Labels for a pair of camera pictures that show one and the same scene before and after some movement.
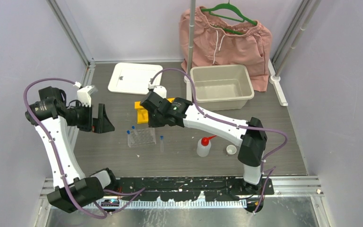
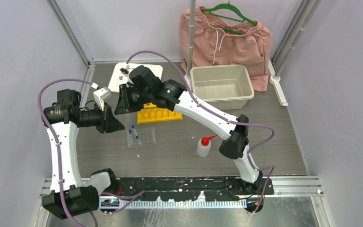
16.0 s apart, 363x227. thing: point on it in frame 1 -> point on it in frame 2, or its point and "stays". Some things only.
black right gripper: [152, 123] -> [125, 105]
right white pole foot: [273, 80] stays
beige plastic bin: [222, 87] stays
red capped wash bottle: [203, 146] stays
